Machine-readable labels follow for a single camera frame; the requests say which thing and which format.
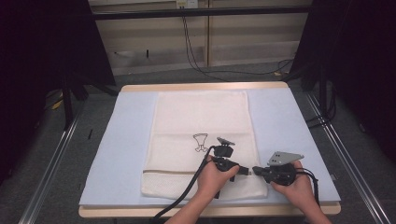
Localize black floor cables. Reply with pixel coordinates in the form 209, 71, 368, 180
305, 90, 338, 131

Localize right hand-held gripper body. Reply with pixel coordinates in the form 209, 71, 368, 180
262, 150, 305, 188

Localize white towel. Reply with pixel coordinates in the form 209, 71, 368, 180
140, 90, 269, 201

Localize yellow tape piece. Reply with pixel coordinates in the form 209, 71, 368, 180
50, 98, 65, 111

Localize black curtain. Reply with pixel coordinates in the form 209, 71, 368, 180
0, 0, 117, 186
290, 0, 396, 164

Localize light blue mat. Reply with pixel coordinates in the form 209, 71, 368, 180
78, 86, 342, 209

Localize black horizontal bar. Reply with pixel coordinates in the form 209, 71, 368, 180
92, 5, 313, 21

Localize white wall outlet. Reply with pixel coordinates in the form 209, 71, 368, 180
175, 0, 200, 9

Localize black metal stand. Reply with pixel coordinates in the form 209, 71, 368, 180
60, 73, 120, 131

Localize person's right hand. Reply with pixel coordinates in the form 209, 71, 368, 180
270, 160, 316, 210

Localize wooden table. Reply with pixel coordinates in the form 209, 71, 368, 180
78, 81, 342, 219

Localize right hand-held gripper black cable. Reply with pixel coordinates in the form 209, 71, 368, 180
294, 167, 321, 207

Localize left hand-held gripper black cable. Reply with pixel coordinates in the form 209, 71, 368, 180
148, 145, 217, 224

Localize black hanging cable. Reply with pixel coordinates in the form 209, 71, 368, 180
181, 15, 295, 83

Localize person's left hand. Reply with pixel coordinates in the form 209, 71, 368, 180
195, 154, 241, 202

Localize aluminium floor rail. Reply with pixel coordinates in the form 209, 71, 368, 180
304, 91, 392, 224
18, 113, 81, 224

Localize hand-held gripper black cable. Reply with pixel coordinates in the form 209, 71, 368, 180
148, 145, 217, 224
294, 167, 321, 207

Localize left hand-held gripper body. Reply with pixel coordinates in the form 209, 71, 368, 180
212, 136, 241, 201

